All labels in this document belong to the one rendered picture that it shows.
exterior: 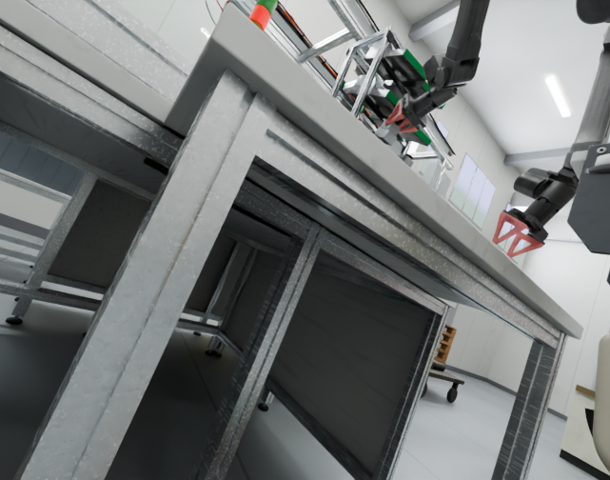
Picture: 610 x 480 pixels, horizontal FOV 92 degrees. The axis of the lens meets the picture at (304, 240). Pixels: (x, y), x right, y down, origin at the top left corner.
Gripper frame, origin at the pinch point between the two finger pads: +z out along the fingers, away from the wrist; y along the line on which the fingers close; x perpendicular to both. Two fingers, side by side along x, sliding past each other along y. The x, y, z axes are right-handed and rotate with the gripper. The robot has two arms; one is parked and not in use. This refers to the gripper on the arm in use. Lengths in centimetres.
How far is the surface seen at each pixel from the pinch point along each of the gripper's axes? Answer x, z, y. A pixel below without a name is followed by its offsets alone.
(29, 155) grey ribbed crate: -31, 185, 110
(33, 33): 51, -5, 71
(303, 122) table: 61, -24, 48
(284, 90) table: 61, -25, 51
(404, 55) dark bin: -21.5, -9.4, 5.3
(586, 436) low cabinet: 79, 53, -433
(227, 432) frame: 88, 20, 25
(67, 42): 50, -5, 68
